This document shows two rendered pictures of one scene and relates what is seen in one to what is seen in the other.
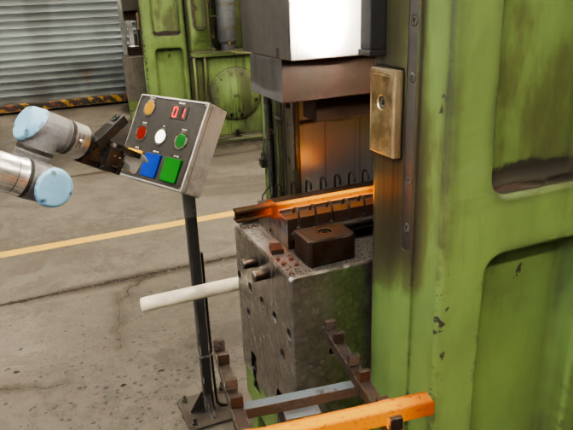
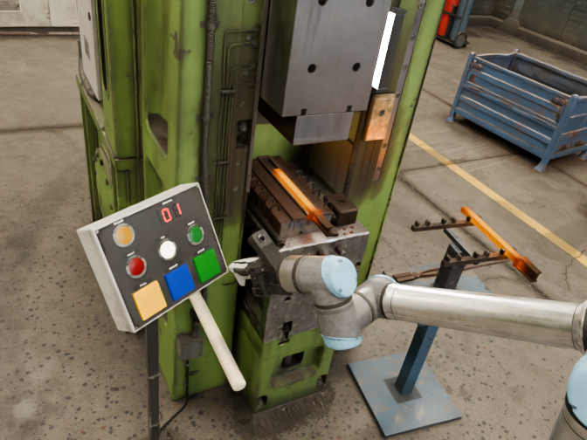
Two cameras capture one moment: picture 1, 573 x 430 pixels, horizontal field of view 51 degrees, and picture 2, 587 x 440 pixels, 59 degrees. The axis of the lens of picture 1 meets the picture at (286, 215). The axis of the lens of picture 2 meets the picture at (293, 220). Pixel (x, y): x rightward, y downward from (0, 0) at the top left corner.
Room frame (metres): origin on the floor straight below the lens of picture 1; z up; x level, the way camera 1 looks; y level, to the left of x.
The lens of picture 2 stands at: (1.72, 1.47, 1.95)
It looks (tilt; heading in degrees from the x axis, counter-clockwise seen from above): 34 degrees down; 260
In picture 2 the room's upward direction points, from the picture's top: 9 degrees clockwise
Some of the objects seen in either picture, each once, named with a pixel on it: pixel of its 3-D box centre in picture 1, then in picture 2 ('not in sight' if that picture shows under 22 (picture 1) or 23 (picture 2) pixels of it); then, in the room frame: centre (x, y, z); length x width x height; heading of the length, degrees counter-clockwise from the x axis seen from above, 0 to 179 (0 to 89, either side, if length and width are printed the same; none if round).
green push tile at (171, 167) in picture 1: (171, 171); (205, 265); (1.75, 0.34, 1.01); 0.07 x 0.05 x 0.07; 48
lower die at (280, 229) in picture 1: (344, 206); (279, 192); (1.51, -0.16, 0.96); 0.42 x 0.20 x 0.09; 113
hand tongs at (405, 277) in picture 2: not in sight; (454, 268); (0.72, -0.14, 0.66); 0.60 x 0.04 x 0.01; 18
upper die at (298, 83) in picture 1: (344, 69); (292, 101); (1.51, -0.16, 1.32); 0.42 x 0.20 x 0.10; 113
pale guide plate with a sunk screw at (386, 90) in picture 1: (385, 112); (378, 117); (1.18, -0.21, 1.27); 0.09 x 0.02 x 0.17; 23
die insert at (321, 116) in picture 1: (363, 101); not in sight; (1.50, -0.20, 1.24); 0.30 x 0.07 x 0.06; 113
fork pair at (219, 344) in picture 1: (279, 340); (437, 239); (0.93, 0.02, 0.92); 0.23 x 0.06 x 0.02; 105
